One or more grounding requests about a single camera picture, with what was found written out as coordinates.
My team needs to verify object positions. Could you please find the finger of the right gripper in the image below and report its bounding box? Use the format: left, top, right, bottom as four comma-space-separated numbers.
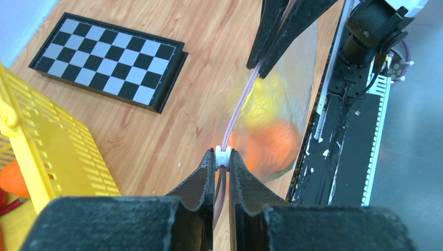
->
246, 0, 287, 69
259, 0, 336, 78

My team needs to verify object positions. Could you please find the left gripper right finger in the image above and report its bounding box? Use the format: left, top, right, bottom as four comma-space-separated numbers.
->
229, 150, 415, 250

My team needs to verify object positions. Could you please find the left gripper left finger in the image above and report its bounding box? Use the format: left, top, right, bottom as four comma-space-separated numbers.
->
21, 149, 215, 250

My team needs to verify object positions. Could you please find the orange tangerine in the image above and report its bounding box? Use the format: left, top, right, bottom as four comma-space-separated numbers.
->
228, 119, 301, 179
1, 161, 30, 199

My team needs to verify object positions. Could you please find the yellow lemon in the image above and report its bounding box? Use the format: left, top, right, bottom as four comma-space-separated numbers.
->
239, 73, 284, 131

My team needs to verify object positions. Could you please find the clear zip top bag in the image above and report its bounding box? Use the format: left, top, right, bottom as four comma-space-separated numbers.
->
204, 24, 318, 198

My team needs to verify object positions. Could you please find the yellow plastic basket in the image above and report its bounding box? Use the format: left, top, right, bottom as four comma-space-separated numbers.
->
1, 67, 120, 250

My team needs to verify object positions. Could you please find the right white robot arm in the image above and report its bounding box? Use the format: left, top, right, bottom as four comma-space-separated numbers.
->
246, 1, 427, 78

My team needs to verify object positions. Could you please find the black white checkerboard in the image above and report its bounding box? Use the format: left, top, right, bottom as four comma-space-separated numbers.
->
29, 13, 188, 113

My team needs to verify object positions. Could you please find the red chili pepper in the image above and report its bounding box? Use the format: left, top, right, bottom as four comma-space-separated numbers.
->
0, 198, 25, 216

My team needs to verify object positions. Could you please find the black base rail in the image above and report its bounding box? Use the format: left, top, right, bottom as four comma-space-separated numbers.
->
286, 1, 391, 207

